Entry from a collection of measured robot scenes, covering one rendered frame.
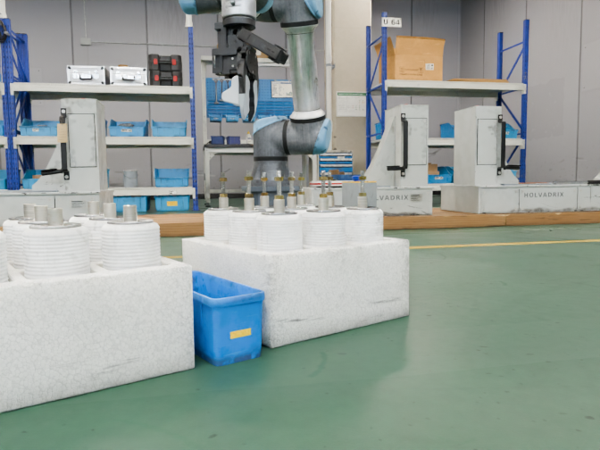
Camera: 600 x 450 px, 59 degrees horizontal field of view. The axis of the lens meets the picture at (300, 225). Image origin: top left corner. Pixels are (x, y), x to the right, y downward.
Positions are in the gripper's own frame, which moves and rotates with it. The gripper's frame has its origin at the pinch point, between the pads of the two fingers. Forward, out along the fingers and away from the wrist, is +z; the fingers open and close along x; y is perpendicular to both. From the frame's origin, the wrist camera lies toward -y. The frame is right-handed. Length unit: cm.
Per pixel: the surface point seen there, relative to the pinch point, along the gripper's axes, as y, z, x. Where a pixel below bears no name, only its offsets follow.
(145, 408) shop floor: -1, 47, 47
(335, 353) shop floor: -22, 47, 17
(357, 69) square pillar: 73, -142, -649
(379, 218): -27.4, 23.4, -8.9
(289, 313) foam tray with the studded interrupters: -12.7, 40.5, 14.5
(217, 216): 9.5, 22.8, -2.7
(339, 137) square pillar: 97, -46, -637
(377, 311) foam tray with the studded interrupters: -28, 44, -4
